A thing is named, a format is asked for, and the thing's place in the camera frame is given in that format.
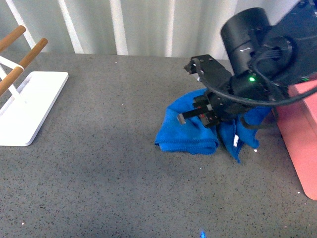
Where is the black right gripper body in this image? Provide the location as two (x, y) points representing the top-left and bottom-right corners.
(193, 74), (280, 128)

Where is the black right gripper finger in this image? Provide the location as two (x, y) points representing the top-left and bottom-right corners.
(177, 109), (210, 124)

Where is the blue microfiber cloth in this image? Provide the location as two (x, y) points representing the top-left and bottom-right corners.
(155, 89), (260, 163)

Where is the pink plastic box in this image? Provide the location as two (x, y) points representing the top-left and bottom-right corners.
(277, 93), (317, 200)

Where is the white pleated curtain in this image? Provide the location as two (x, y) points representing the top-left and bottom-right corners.
(0, 0), (295, 60)

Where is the white towel rack stand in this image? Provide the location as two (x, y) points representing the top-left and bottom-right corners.
(0, 38), (69, 146)

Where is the black cable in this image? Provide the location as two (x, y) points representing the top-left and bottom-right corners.
(192, 51), (317, 130)

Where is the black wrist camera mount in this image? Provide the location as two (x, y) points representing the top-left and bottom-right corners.
(184, 55), (232, 89)

